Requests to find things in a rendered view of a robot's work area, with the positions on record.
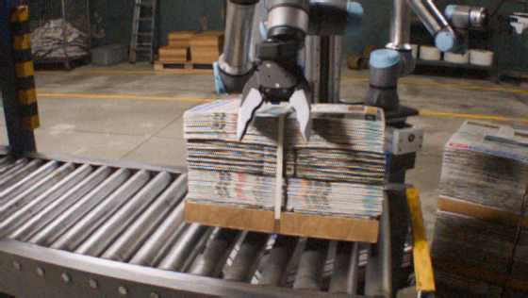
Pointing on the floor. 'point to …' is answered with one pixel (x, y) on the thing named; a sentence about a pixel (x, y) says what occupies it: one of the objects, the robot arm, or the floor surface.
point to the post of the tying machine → (21, 140)
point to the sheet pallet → (190, 50)
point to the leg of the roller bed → (397, 257)
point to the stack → (499, 166)
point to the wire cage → (58, 40)
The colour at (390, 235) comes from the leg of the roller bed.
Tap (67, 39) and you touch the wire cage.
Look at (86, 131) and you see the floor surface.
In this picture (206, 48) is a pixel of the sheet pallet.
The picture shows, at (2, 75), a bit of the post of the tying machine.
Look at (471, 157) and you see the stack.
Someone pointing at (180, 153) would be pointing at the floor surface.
